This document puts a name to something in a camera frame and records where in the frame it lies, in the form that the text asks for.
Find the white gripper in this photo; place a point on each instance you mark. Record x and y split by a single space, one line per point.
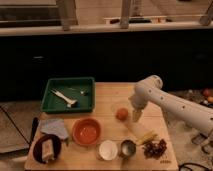
138 103

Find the black knife handle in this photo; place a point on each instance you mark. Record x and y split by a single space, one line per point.
35 123

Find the small metal utensil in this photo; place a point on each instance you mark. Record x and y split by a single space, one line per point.
82 92

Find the orange-red apple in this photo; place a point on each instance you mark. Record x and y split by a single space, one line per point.
122 114

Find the green plastic tray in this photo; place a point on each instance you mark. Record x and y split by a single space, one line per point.
53 104

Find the blue-grey cloth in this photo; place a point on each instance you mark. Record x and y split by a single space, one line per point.
55 127

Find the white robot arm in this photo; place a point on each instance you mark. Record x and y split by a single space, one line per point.
195 115

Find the purple grape bunch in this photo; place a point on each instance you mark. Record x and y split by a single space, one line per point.
155 149

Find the yellow corn cob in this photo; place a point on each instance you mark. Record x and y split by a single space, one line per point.
146 138

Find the white small bowl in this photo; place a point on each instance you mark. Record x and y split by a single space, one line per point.
108 150

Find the metal cup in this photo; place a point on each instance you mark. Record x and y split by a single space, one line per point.
127 149

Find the red bowl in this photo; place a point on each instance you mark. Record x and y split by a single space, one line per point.
86 132

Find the tan sponge block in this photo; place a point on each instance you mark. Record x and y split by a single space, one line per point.
47 150

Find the dark brown plate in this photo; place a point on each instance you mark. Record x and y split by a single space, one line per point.
37 150

